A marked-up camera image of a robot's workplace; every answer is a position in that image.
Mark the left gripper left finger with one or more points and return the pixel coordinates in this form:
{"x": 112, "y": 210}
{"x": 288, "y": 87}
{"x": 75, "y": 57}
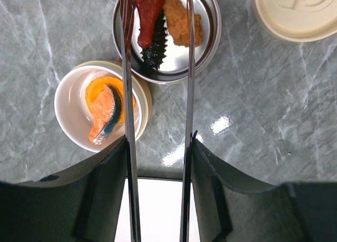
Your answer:
{"x": 80, "y": 203}

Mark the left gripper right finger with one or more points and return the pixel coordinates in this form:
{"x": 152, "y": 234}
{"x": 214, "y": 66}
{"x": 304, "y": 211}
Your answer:
{"x": 233, "y": 206}

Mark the salmon slice food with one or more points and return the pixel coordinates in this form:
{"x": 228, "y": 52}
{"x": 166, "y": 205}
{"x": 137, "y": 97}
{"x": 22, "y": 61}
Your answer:
{"x": 100, "y": 130}

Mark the orange egg yolk food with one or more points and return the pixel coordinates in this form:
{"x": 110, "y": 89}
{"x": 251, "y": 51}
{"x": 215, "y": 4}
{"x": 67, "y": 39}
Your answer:
{"x": 97, "y": 92}

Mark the dark seaweed roll food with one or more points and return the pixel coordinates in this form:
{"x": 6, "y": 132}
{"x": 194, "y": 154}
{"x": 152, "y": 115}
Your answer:
{"x": 153, "y": 56}

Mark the orange fried food piece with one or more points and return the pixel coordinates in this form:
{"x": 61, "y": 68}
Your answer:
{"x": 176, "y": 19}

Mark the cream round lid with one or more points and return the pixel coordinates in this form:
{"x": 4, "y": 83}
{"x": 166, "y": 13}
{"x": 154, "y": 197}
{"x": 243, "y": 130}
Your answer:
{"x": 297, "y": 20}

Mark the red sausage food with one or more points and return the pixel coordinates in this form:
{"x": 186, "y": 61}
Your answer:
{"x": 148, "y": 11}

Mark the yellow lunch container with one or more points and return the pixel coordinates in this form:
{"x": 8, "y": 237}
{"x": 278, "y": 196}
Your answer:
{"x": 73, "y": 114}

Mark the red steel lunch container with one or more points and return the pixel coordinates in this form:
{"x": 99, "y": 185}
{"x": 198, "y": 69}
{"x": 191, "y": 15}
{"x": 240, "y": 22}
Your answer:
{"x": 174, "y": 67}

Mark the white square plate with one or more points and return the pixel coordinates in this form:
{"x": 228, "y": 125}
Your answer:
{"x": 160, "y": 212}

